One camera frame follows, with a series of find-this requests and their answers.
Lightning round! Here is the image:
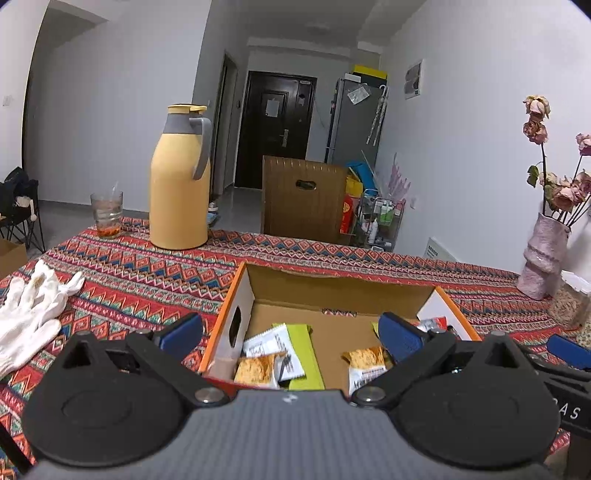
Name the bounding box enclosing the yellow thermos jug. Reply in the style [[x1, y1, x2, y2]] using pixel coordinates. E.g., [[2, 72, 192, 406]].
[[149, 104, 214, 250]]

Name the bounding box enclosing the brown cardboard box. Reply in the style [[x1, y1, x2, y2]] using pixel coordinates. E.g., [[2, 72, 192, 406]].
[[0, 239, 27, 280]]

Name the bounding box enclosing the black entrance door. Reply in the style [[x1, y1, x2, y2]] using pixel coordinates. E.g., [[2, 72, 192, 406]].
[[234, 71, 317, 190]]

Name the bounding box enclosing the grey refrigerator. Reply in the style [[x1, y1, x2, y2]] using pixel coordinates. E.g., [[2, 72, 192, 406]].
[[325, 78, 389, 167]]

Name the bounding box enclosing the green snack bar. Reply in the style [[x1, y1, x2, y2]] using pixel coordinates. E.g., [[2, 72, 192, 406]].
[[272, 323, 324, 391]]

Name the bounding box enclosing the pink ceramic vase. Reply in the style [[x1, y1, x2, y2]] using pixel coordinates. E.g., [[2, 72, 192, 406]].
[[516, 212, 572, 301]]

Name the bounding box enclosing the white leaning board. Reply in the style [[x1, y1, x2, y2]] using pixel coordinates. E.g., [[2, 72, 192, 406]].
[[425, 237, 456, 263]]

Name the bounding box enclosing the hanging folded umbrella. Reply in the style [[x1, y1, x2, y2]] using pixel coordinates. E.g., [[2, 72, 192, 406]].
[[367, 85, 389, 145]]

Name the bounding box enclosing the red gift box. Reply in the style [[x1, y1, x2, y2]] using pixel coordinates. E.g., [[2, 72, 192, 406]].
[[340, 194, 361, 235]]

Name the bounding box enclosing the white biscuit packet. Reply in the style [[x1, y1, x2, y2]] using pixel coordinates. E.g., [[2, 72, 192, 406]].
[[242, 329, 305, 382], [342, 346, 394, 398], [234, 353, 288, 387]]

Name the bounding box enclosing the wooden chair back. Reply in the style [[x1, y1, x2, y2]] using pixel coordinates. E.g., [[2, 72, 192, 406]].
[[262, 155, 350, 245]]

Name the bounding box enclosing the red snack packet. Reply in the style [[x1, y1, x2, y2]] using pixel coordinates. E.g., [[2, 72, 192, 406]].
[[418, 316, 456, 336]]

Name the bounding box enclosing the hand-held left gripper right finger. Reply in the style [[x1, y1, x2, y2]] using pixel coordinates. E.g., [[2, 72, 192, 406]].
[[348, 312, 539, 409]]

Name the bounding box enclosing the wire storage cart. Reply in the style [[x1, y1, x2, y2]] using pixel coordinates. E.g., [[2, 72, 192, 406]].
[[353, 196, 406, 253]]

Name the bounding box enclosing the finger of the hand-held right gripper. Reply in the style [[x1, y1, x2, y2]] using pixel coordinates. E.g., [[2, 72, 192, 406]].
[[524, 335, 591, 385]]

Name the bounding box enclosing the pink plastic wrap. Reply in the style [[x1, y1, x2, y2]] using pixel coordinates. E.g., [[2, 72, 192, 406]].
[[383, 152, 412, 202]]

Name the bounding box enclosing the clear grain jar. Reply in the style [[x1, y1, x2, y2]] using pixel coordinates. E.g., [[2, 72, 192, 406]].
[[549, 271, 591, 329]]

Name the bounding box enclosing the red cardboard box tray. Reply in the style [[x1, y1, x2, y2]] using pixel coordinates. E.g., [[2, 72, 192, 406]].
[[198, 261, 483, 398]]

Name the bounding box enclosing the black chair with bag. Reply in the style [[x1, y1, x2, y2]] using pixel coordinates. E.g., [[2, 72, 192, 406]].
[[0, 166, 46, 252]]

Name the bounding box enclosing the drinking glass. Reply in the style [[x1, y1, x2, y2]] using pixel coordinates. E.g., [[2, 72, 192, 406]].
[[90, 191, 124, 240]]

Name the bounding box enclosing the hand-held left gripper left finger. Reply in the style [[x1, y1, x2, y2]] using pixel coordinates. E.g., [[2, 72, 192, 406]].
[[48, 313, 232, 408]]

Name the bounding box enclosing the dried rose bouquet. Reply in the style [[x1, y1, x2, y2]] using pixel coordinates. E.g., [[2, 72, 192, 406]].
[[523, 95, 591, 227]]

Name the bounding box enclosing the blue plastic bin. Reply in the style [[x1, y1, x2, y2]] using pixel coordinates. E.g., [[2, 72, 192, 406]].
[[346, 161, 378, 193]]

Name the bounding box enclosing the white cloth glove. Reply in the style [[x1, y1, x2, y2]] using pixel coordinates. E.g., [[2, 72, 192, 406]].
[[0, 259, 86, 377]]

